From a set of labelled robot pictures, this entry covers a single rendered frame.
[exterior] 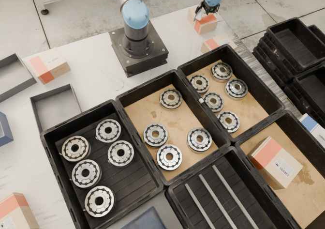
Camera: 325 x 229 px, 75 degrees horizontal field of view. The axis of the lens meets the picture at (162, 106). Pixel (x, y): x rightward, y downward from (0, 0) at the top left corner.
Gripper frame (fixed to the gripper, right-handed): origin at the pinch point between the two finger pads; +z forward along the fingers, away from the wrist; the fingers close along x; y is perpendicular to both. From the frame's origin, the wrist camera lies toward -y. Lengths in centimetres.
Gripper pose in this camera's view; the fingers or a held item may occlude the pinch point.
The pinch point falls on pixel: (202, 17)
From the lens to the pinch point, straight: 145.9
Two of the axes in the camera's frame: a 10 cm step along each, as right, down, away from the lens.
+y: 4.4, 8.2, -3.5
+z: -0.7, 4.3, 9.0
